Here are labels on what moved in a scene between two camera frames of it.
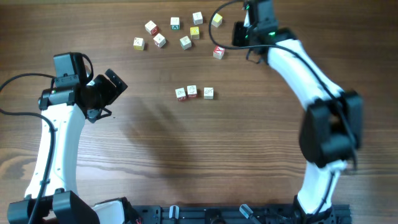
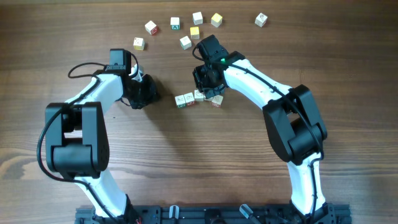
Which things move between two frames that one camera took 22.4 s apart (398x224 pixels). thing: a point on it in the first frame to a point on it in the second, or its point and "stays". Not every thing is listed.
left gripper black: x=102 y=81 to x=151 y=96
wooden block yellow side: x=138 y=43 stays
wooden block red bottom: x=180 y=94 to x=189 y=99
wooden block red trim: x=159 y=40 to x=180 y=101
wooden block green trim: x=186 y=43 stays
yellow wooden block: x=217 y=20 stays
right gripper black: x=237 y=40 to x=198 y=73
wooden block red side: x=152 y=28 stays
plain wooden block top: x=198 y=18 stays
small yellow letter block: x=194 y=33 stays
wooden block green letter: x=175 y=23 stays
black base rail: x=240 y=214 stays
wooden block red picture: x=192 y=91 to x=198 y=96
